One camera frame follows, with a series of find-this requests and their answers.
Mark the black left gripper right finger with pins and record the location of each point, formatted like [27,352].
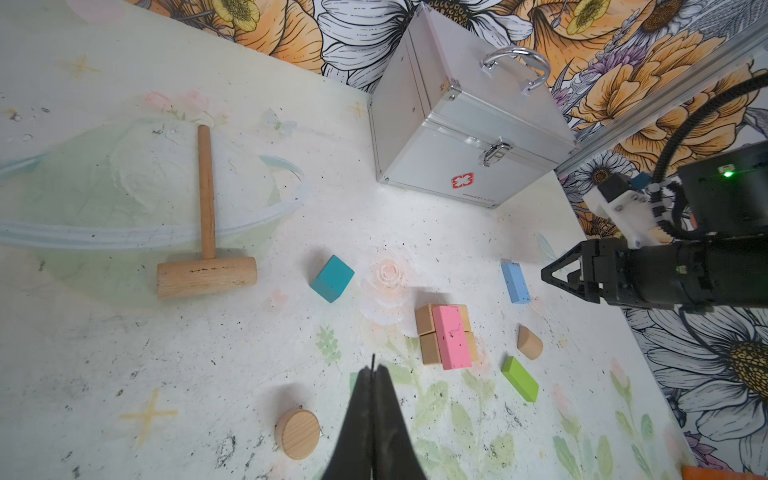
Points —
[394,455]

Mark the quarter round wood block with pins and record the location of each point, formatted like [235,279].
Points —
[529,344]

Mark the natural wood arch block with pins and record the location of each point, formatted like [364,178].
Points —
[425,322]

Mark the natural wood rectangular block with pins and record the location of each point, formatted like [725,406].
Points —
[431,353]

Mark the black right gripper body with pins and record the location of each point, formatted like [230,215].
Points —
[730,272]

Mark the green wood block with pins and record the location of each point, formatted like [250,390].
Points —
[520,379]

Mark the silver aluminium first aid case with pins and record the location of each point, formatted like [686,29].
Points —
[456,117]

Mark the light blue wood block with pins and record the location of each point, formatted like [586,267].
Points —
[515,282]

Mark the aluminium corner frame post right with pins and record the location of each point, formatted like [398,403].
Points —
[735,52]

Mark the pink wood block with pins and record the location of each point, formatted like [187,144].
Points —
[452,330]

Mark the wood cylinder block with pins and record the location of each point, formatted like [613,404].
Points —
[297,433]

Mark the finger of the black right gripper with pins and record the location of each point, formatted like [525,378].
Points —
[576,265]
[564,291]

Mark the teal wood cube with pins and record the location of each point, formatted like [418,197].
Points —
[333,279]

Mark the orange pill bottle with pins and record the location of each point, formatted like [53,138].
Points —
[699,473]

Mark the clear plastic bowl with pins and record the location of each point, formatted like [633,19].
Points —
[98,213]

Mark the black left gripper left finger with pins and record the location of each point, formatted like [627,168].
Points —
[352,457]

